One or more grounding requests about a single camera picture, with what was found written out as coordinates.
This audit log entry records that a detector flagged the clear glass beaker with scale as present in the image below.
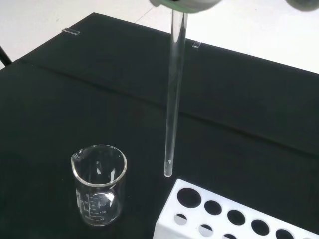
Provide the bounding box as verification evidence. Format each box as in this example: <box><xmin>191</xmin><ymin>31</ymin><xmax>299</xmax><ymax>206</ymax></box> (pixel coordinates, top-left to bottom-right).
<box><xmin>70</xmin><ymin>144</ymin><xmax>128</xmax><ymax>227</ymax></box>

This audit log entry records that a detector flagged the white test tube rack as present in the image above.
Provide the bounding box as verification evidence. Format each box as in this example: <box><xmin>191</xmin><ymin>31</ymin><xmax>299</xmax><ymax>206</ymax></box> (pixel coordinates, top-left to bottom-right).
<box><xmin>155</xmin><ymin>178</ymin><xmax>319</xmax><ymax>239</ymax></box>

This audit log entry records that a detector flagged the black bench cloth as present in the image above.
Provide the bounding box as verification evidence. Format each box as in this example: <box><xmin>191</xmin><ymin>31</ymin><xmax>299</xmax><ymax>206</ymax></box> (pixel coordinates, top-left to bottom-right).
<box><xmin>0</xmin><ymin>12</ymin><xmax>319</xmax><ymax>239</ymax></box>

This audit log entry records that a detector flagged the black tripod leg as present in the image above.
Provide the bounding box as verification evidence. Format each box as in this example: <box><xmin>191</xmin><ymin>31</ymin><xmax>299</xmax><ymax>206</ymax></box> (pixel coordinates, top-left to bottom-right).
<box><xmin>0</xmin><ymin>45</ymin><xmax>13</xmax><ymax>68</ymax></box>

